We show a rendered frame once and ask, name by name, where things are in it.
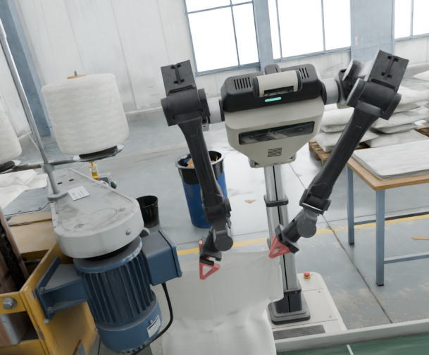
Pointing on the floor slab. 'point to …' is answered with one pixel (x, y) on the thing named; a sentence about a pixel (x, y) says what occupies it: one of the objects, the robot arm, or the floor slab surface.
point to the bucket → (149, 210)
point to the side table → (390, 215)
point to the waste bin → (194, 202)
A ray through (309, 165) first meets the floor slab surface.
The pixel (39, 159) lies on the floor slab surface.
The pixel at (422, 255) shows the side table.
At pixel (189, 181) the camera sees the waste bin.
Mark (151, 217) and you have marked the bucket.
